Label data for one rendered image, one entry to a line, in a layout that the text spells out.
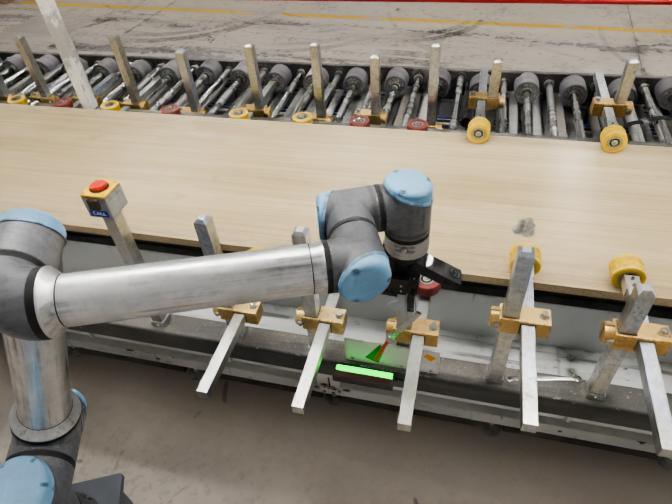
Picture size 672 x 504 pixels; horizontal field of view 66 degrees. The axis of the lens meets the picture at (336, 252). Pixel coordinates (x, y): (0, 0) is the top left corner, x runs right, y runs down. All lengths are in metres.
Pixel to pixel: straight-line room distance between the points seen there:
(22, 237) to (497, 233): 1.20
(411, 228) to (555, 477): 1.42
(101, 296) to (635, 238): 1.39
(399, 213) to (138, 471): 1.66
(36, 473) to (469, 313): 1.17
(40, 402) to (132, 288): 0.53
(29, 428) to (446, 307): 1.12
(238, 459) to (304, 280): 1.45
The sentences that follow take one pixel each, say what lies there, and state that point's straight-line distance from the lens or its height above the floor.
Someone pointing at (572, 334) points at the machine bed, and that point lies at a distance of 1.67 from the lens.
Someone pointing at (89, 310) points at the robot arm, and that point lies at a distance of 0.87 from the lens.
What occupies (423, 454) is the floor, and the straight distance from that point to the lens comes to 2.14.
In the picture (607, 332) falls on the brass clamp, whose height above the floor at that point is 0.96.
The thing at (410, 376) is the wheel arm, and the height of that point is 0.86.
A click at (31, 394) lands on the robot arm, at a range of 1.29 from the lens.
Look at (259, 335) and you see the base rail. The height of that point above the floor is 0.70.
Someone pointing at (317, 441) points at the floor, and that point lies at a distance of 2.17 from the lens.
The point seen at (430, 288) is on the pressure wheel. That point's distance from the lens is 1.40.
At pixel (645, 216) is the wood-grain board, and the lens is 1.79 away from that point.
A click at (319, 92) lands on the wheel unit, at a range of 2.24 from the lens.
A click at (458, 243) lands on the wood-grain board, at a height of 0.90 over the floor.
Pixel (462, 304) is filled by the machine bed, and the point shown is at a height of 0.75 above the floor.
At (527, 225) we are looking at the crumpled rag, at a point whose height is 0.91.
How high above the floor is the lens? 1.93
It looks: 43 degrees down
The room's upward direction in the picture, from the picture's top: 5 degrees counter-clockwise
